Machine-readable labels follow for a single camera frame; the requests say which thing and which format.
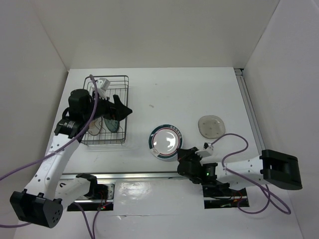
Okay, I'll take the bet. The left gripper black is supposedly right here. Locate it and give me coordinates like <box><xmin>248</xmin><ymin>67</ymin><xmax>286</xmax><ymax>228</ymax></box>
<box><xmin>83</xmin><ymin>91</ymin><xmax>132</xmax><ymax>121</ymax></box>

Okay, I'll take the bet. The clear glass square plate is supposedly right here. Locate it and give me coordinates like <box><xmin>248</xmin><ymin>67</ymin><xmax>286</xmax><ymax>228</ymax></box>
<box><xmin>197</xmin><ymin>115</ymin><xmax>226</xmax><ymax>139</ymax></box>

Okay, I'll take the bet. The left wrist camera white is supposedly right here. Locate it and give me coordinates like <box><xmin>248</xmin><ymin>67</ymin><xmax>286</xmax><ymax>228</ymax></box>
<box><xmin>93</xmin><ymin>78</ymin><xmax>110</xmax><ymax>99</ymax></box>

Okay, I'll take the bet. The blue floral small plate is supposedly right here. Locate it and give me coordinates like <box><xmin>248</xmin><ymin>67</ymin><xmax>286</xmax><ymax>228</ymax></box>
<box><xmin>104</xmin><ymin>119</ymin><xmax>120</xmax><ymax>133</ymax></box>

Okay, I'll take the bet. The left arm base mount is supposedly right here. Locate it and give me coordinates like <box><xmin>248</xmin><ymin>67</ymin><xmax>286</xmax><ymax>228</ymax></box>
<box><xmin>67</xmin><ymin>183</ymin><xmax>115</xmax><ymax>212</ymax></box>

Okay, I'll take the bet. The aluminium front rail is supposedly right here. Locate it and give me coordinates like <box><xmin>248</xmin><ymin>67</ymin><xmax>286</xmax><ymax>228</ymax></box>
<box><xmin>61</xmin><ymin>170</ymin><xmax>182</xmax><ymax>180</ymax></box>

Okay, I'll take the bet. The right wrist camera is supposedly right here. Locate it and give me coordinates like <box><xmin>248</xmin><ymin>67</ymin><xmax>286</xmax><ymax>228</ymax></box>
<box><xmin>195</xmin><ymin>142</ymin><xmax>214</xmax><ymax>158</ymax></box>

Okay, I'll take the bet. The grey wire dish rack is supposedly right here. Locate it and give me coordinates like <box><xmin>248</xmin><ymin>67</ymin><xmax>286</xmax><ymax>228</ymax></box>
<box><xmin>82</xmin><ymin>75</ymin><xmax>129</xmax><ymax>146</ymax></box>

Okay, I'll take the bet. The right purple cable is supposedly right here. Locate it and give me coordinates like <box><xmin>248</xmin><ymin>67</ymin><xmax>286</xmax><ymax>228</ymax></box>
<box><xmin>211</xmin><ymin>133</ymin><xmax>292</xmax><ymax>215</ymax></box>

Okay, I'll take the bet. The green red rimmed plate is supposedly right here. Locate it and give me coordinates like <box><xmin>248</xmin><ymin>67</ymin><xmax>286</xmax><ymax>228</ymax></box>
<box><xmin>148</xmin><ymin>124</ymin><xmax>183</xmax><ymax>162</ymax></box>

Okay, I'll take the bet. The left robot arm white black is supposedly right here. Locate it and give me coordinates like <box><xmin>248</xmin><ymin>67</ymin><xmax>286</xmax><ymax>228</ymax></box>
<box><xmin>9</xmin><ymin>89</ymin><xmax>133</xmax><ymax>228</ymax></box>

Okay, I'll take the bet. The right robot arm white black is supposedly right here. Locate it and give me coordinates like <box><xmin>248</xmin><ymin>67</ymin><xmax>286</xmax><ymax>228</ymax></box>
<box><xmin>177</xmin><ymin>147</ymin><xmax>303</xmax><ymax>195</ymax></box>

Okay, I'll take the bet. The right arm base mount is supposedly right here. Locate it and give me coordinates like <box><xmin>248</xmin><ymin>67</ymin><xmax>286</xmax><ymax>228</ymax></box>
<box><xmin>202</xmin><ymin>184</ymin><xmax>250</xmax><ymax>209</ymax></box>

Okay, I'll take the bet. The orange sunburst plate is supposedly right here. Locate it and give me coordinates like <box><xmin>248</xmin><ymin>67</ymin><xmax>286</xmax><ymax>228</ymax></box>
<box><xmin>87</xmin><ymin>118</ymin><xmax>102</xmax><ymax>136</ymax></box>

